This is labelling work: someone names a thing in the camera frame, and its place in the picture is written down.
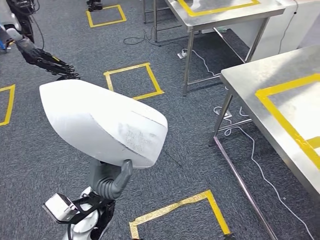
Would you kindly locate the black mechanical limb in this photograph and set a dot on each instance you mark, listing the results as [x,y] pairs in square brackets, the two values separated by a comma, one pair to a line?
[37,58]

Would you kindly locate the white cabinet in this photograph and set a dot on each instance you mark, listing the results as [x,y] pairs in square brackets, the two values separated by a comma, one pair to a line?
[275,30]

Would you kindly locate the steel table frame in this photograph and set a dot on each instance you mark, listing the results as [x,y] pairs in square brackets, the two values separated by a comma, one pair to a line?
[144,11]

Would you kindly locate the yellow floor tape outline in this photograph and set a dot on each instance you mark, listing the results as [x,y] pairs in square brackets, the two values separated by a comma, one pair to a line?
[107,24]
[109,81]
[10,102]
[217,212]

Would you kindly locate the stainless steel workbench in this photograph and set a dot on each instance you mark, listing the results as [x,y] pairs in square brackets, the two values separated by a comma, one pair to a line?
[250,82]
[200,20]

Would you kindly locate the white curved plastic part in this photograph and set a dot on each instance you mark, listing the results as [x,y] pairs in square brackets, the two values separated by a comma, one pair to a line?
[100,122]

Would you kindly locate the small white floor box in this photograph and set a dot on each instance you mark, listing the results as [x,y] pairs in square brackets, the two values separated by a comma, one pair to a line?
[228,114]

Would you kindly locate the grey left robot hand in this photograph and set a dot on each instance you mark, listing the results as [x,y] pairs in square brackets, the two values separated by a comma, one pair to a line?
[109,182]

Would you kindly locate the white power strip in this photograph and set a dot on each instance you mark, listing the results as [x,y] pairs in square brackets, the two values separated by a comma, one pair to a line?
[183,53]

